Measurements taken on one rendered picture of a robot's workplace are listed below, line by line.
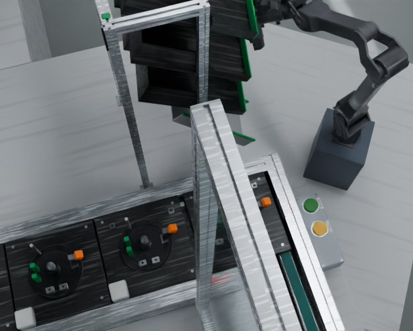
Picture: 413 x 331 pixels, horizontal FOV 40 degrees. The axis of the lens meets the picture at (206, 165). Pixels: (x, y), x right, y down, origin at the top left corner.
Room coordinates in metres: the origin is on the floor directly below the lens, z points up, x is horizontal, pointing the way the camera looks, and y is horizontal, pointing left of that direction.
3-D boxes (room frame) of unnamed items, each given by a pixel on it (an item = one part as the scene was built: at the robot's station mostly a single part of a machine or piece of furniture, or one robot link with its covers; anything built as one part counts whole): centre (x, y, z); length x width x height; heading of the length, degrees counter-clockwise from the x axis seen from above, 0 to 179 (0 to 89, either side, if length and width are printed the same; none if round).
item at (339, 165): (0.71, -0.38, 0.96); 0.14 x 0.14 x 0.20; 73
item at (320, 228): (0.47, -0.32, 0.96); 0.04 x 0.04 x 0.02
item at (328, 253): (0.47, -0.32, 0.93); 0.21 x 0.07 x 0.06; 18
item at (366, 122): (0.71, -0.38, 1.15); 0.09 x 0.07 x 0.06; 127
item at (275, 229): (0.48, -0.09, 0.96); 0.24 x 0.24 x 0.02; 18
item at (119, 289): (0.40, 0.16, 1.01); 0.24 x 0.24 x 0.13; 18
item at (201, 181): (0.25, 0.00, 1.46); 0.03 x 0.03 x 1.00; 18
